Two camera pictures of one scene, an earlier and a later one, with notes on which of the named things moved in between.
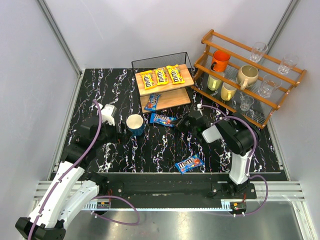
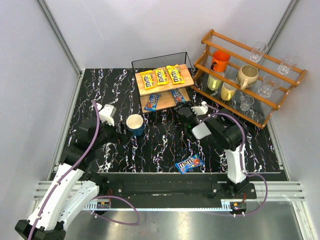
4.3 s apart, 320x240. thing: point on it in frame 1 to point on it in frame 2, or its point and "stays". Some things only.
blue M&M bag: (151, 103) stays
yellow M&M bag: (161, 77) stays
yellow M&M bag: (149, 79) stays
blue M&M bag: (158, 118) to (177, 96)
